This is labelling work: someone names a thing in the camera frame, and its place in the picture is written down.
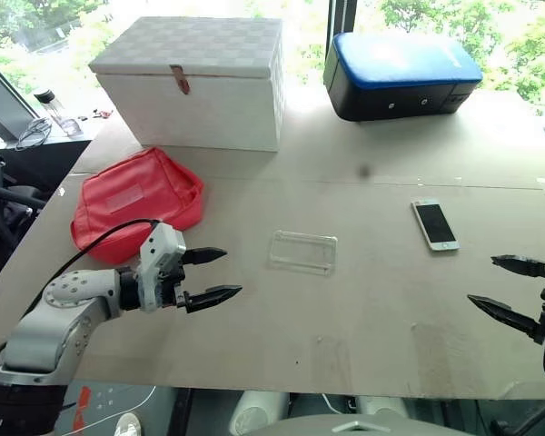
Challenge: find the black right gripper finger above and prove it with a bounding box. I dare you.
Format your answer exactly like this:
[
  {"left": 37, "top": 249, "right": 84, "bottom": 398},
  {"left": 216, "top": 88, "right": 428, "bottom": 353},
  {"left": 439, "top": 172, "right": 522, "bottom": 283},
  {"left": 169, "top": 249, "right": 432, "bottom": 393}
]
[
  {"left": 490, "top": 254, "right": 545, "bottom": 280},
  {"left": 466, "top": 293, "right": 545, "bottom": 347}
]

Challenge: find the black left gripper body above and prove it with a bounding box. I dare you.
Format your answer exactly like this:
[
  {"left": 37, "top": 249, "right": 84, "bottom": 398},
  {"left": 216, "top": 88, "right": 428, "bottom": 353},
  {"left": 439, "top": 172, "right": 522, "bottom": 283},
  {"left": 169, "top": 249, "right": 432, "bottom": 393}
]
[{"left": 157, "top": 248, "right": 197, "bottom": 314}]

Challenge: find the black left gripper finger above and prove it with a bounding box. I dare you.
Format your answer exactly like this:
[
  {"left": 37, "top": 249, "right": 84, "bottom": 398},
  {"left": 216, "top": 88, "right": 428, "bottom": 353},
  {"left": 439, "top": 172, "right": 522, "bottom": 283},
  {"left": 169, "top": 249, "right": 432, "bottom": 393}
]
[
  {"left": 184, "top": 284, "right": 243, "bottom": 315},
  {"left": 183, "top": 247, "right": 229, "bottom": 267}
]

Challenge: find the clear plastic phone case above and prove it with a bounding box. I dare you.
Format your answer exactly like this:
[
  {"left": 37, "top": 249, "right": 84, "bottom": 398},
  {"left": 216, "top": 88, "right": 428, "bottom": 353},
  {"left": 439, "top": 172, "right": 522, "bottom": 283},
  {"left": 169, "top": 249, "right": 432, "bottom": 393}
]
[{"left": 266, "top": 229, "right": 339, "bottom": 277}]

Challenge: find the blue and black hard case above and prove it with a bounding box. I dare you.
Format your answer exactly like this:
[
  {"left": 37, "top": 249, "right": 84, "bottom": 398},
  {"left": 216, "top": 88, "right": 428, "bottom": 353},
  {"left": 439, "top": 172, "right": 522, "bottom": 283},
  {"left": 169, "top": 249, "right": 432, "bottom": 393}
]
[{"left": 322, "top": 31, "right": 484, "bottom": 123}]

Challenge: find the red fabric pouch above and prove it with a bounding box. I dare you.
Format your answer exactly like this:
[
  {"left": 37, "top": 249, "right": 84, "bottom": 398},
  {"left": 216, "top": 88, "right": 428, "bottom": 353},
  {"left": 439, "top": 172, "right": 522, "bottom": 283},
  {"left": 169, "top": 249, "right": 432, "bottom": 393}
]
[{"left": 69, "top": 146, "right": 206, "bottom": 265}]

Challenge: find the white smartphone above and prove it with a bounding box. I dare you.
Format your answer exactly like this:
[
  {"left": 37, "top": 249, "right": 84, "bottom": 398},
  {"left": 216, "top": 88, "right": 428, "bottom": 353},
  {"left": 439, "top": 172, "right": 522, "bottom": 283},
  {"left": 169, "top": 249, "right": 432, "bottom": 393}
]
[{"left": 410, "top": 197, "right": 461, "bottom": 253}]

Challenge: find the white rounded shape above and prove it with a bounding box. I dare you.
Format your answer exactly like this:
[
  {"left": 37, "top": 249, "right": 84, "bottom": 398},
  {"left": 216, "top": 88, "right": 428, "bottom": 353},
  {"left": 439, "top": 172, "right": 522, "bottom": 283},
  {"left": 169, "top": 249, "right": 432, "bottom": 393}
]
[
  {"left": 229, "top": 390, "right": 292, "bottom": 436},
  {"left": 355, "top": 394, "right": 411, "bottom": 422}
]

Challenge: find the white floor plate with dots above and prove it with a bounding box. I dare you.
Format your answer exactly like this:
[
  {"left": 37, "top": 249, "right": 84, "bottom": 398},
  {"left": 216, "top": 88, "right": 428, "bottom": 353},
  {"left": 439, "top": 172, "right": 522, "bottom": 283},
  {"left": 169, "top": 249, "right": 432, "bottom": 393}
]
[{"left": 62, "top": 384, "right": 159, "bottom": 436}]

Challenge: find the white checkered lidded box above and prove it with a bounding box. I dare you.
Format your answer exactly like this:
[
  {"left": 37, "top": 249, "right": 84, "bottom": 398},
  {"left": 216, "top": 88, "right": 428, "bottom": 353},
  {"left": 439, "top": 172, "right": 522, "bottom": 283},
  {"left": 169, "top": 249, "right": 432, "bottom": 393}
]
[{"left": 88, "top": 16, "right": 286, "bottom": 154}]

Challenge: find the grey rounded robot body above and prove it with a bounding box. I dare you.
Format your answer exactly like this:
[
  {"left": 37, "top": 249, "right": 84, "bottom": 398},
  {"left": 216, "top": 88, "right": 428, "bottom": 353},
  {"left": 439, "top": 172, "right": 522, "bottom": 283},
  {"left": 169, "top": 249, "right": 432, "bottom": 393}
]
[{"left": 248, "top": 411, "right": 442, "bottom": 436}]

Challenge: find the clear bottle with black cap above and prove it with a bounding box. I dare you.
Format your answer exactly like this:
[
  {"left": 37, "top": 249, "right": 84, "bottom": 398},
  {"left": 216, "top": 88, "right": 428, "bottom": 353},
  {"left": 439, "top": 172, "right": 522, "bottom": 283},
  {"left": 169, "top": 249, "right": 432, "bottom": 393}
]
[{"left": 32, "top": 87, "right": 84, "bottom": 139}]

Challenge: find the grey slanted panel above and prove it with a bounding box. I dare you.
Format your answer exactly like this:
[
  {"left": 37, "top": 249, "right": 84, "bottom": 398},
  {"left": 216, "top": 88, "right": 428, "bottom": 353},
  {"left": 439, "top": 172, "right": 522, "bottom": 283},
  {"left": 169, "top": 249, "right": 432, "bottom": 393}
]
[{"left": 0, "top": 51, "right": 40, "bottom": 140}]

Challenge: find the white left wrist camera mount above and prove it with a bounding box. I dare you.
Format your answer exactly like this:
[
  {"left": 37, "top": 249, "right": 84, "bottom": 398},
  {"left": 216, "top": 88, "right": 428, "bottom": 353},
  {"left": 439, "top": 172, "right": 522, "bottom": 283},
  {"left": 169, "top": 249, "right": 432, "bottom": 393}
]
[{"left": 134, "top": 221, "right": 188, "bottom": 314}]

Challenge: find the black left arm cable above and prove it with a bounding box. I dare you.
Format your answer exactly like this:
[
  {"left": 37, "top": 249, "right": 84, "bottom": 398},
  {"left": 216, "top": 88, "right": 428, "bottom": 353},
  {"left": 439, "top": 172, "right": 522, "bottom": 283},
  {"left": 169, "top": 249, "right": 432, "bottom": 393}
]
[{"left": 29, "top": 219, "right": 164, "bottom": 314}]

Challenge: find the red strap under table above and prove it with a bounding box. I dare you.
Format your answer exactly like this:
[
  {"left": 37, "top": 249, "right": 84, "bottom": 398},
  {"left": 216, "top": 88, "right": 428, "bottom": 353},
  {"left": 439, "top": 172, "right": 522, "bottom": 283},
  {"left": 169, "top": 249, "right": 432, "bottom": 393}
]
[{"left": 74, "top": 385, "right": 93, "bottom": 426}]

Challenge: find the brown leather box latch strap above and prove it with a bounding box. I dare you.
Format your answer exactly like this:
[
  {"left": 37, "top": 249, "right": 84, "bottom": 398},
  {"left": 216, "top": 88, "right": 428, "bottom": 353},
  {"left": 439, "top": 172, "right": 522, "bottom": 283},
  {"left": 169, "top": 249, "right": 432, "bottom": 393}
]
[{"left": 169, "top": 64, "right": 193, "bottom": 97}]

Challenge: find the black chair frame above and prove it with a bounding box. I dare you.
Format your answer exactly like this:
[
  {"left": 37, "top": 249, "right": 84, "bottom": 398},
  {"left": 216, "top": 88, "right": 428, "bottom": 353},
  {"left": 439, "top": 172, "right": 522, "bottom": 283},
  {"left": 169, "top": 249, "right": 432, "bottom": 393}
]
[{"left": 0, "top": 154, "right": 47, "bottom": 273}]

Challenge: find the black wire bundle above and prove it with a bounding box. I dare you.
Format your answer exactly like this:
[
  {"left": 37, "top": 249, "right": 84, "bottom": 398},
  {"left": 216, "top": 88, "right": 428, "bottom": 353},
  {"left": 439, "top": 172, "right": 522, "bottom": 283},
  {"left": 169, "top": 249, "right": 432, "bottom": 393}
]
[{"left": 14, "top": 116, "right": 54, "bottom": 152}]

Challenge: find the dark window frame post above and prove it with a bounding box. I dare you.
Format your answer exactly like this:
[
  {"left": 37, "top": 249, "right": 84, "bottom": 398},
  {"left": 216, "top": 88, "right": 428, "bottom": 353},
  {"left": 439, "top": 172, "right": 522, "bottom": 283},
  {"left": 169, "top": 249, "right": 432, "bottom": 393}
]
[{"left": 326, "top": 0, "right": 361, "bottom": 52}]

